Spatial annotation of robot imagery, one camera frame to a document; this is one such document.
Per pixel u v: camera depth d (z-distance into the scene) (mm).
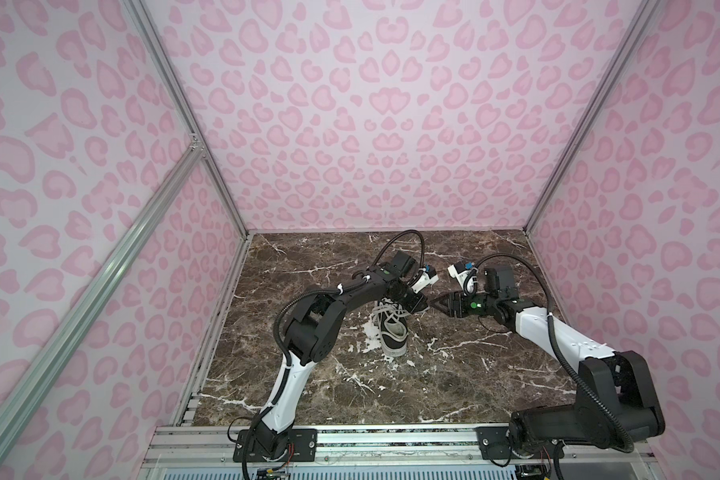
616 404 420
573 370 435
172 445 752
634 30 720
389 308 903
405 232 788
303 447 734
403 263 796
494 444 735
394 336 841
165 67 766
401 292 819
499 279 684
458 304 750
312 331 561
